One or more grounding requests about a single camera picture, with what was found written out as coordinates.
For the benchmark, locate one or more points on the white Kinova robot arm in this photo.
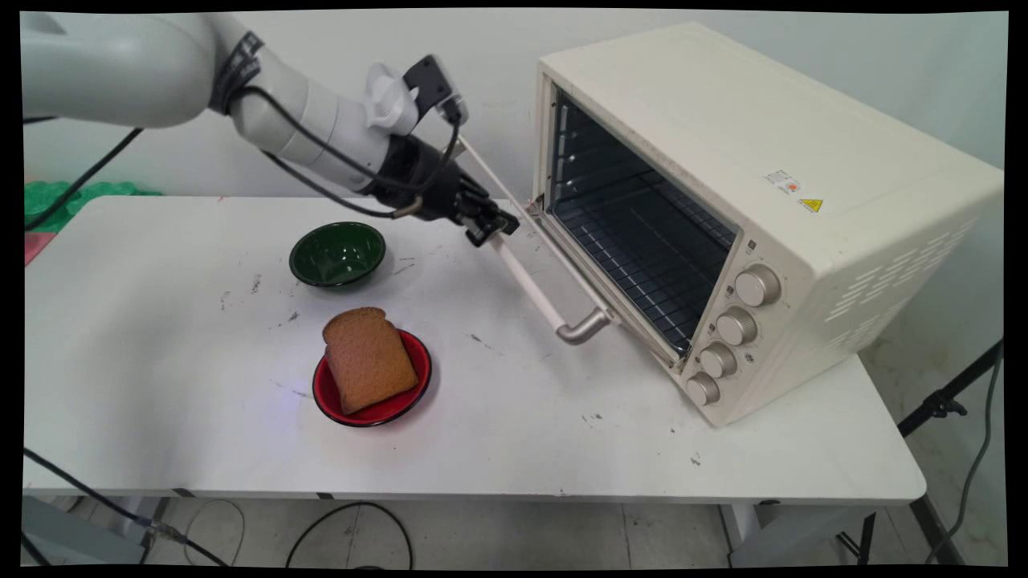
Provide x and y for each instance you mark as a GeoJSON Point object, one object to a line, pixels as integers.
{"type": "Point", "coordinates": [120, 72]}

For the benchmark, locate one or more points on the red plate with black rim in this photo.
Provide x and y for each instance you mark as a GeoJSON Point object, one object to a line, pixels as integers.
{"type": "Point", "coordinates": [401, 401]}

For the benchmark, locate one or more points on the white table leg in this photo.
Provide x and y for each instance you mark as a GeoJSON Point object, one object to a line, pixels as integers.
{"type": "Point", "coordinates": [795, 530]}

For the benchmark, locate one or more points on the cream toaster oven body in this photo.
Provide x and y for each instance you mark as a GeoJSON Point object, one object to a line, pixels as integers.
{"type": "Point", "coordinates": [803, 144]}

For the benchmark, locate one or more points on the dark green bowl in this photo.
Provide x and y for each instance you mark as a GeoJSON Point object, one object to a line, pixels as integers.
{"type": "Point", "coordinates": [337, 254]}

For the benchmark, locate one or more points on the black tripod stand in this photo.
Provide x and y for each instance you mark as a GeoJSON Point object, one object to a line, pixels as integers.
{"type": "Point", "coordinates": [940, 405]}

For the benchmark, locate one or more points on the grey table leg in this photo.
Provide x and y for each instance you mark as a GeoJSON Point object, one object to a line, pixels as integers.
{"type": "Point", "coordinates": [80, 534]}

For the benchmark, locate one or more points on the green plastic objects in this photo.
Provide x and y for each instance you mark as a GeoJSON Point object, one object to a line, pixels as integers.
{"type": "Point", "coordinates": [88, 194]}

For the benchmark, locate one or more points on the pink foam mat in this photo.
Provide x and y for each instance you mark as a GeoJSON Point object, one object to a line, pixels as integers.
{"type": "Point", "coordinates": [36, 246]}

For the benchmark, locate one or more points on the silver oven knob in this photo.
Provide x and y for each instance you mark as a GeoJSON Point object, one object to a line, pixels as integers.
{"type": "Point", "coordinates": [703, 389]}
{"type": "Point", "coordinates": [757, 286]}
{"type": "Point", "coordinates": [717, 360]}
{"type": "Point", "coordinates": [736, 327]}

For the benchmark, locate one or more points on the brown bread slice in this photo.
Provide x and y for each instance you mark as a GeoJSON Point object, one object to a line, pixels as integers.
{"type": "Point", "coordinates": [368, 360]}

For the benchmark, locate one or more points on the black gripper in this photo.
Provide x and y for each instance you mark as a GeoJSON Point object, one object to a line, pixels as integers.
{"type": "Point", "coordinates": [418, 183]}

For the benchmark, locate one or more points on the yellow warning sticker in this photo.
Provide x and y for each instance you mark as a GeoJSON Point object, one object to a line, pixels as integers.
{"type": "Point", "coordinates": [811, 205]}

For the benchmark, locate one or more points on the white label sticker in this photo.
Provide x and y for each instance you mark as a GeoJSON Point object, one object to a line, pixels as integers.
{"type": "Point", "coordinates": [782, 181]}

